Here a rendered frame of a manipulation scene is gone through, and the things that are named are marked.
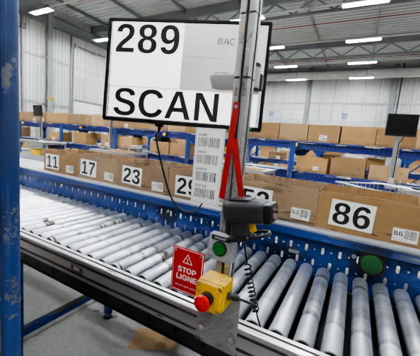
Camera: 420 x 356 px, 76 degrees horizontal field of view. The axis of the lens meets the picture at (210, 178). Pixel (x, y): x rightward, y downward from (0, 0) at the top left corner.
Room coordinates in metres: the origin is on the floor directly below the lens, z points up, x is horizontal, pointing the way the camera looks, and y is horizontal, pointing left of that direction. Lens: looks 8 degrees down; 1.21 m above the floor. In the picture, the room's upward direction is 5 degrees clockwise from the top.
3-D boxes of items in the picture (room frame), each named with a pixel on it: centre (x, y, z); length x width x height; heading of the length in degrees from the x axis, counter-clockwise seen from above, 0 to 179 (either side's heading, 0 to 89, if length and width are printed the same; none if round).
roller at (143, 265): (1.10, 0.14, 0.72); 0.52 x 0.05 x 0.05; 152
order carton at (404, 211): (1.16, -0.70, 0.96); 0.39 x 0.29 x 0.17; 62
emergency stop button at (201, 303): (0.59, -0.01, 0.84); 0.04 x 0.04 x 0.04; 62
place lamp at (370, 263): (0.96, -0.62, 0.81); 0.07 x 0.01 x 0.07; 62
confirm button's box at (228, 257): (0.65, -0.05, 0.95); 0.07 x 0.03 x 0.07; 62
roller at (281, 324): (0.85, -0.32, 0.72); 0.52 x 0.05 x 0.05; 152
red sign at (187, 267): (0.69, 0.01, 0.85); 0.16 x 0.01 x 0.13; 62
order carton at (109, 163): (1.90, 0.69, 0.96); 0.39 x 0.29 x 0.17; 62
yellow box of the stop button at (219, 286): (0.61, -0.07, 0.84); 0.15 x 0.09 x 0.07; 62
